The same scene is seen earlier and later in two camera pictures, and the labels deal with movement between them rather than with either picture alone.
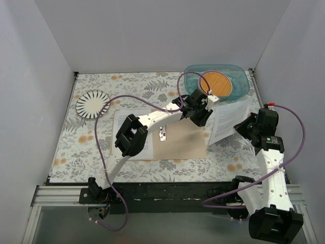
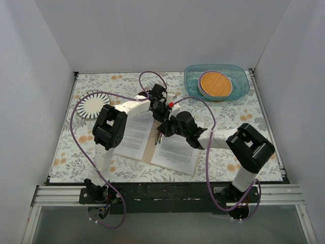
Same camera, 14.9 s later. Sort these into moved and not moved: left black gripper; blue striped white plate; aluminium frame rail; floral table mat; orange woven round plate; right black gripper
Moved: left black gripper; right black gripper
Not moved: aluminium frame rail; blue striped white plate; orange woven round plate; floral table mat
